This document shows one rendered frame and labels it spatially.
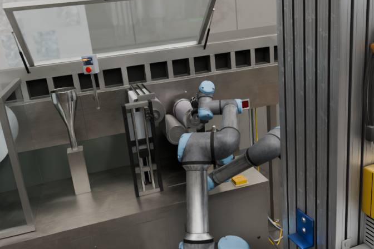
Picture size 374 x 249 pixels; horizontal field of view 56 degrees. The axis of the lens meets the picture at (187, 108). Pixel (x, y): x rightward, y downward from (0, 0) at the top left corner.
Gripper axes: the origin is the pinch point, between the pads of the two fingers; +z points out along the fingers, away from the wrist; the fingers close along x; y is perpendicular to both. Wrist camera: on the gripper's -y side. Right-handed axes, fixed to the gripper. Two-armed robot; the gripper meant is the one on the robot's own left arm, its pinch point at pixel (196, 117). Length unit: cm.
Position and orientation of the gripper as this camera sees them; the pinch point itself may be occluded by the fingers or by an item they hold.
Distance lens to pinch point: 209.0
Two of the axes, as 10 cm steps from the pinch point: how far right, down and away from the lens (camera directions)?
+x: -9.5, 1.7, -2.5
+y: -2.6, -8.9, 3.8
